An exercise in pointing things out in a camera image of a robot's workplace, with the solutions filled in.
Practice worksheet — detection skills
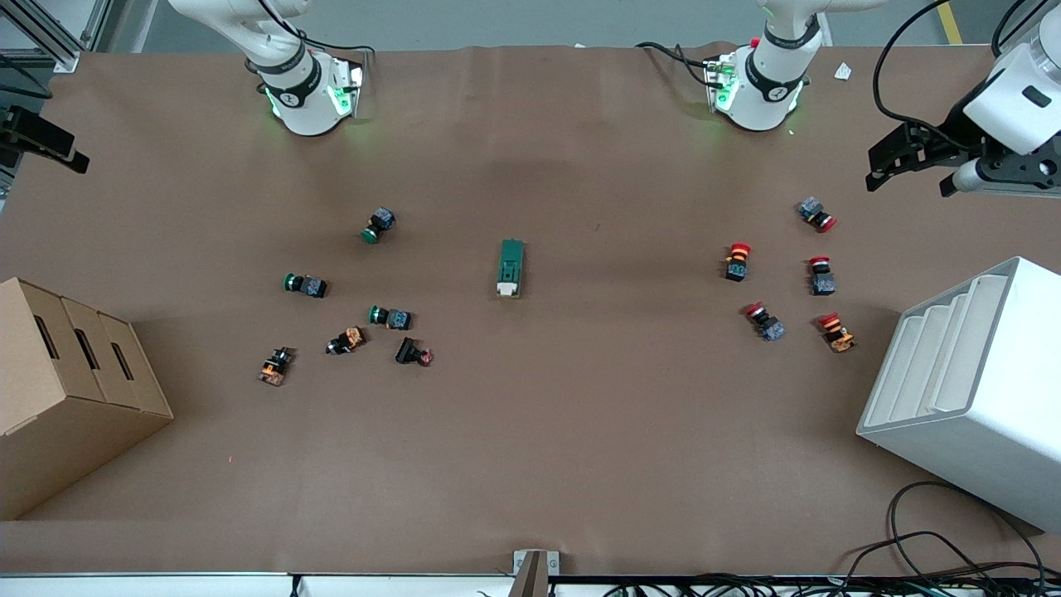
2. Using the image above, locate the green load switch white handle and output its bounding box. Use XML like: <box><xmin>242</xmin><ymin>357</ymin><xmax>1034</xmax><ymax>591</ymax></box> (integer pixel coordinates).
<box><xmin>496</xmin><ymin>239</ymin><xmax>526</xmax><ymax>299</ymax></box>

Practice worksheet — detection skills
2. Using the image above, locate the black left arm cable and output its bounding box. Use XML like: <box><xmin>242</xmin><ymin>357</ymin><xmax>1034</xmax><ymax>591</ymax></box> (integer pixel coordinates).
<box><xmin>634</xmin><ymin>0</ymin><xmax>1037</xmax><ymax>146</ymax></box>

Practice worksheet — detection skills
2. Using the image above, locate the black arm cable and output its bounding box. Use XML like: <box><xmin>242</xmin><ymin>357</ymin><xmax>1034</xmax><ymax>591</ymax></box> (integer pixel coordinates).
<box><xmin>634</xmin><ymin>0</ymin><xmax>1037</xmax><ymax>146</ymax></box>
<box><xmin>0</xmin><ymin>0</ymin><xmax>374</xmax><ymax>99</ymax></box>

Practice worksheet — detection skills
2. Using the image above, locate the white stepped shelf box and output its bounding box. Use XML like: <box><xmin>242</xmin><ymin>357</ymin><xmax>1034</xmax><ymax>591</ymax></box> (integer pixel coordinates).
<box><xmin>856</xmin><ymin>256</ymin><xmax>1061</xmax><ymax>533</ymax></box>

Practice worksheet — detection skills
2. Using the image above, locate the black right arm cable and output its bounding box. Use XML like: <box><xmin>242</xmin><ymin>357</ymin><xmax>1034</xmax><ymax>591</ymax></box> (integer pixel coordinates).
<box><xmin>0</xmin><ymin>0</ymin><xmax>374</xmax><ymax>99</ymax></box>

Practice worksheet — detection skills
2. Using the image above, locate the aluminium frame profile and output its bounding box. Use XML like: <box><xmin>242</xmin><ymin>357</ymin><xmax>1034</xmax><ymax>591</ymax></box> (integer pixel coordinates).
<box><xmin>993</xmin><ymin>0</ymin><xmax>1061</xmax><ymax>64</ymax></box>
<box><xmin>0</xmin><ymin>0</ymin><xmax>117</xmax><ymax>74</ymax></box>

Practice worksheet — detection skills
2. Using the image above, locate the aluminium camera post bracket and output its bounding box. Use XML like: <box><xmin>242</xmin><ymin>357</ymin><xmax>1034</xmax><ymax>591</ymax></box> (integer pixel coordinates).
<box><xmin>512</xmin><ymin>549</ymin><xmax>561</xmax><ymax>597</ymax></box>

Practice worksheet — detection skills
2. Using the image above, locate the brown table mat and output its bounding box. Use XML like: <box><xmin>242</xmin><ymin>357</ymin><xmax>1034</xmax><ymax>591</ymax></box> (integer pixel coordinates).
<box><xmin>0</xmin><ymin>41</ymin><xmax>1061</xmax><ymax>577</ymax></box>

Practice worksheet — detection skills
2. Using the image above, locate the black cable bundle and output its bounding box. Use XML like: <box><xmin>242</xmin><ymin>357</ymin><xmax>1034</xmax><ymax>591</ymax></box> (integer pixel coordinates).
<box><xmin>605</xmin><ymin>479</ymin><xmax>1061</xmax><ymax>597</ymax></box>

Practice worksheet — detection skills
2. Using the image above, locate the brown cardboard slotted box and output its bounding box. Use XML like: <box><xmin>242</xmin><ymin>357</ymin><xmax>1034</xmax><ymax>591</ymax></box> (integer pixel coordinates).
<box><xmin>0</xmin><ymin>277</ymin><xmax>175</xmax><ymax>522</ymax></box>

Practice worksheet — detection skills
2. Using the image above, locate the white table edge rail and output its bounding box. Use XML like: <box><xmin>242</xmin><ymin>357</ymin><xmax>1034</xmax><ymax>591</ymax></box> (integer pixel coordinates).
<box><xmin>0</xmin><ymin>572</ymin><xmax>516</xmax><ymax>597</ymax></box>

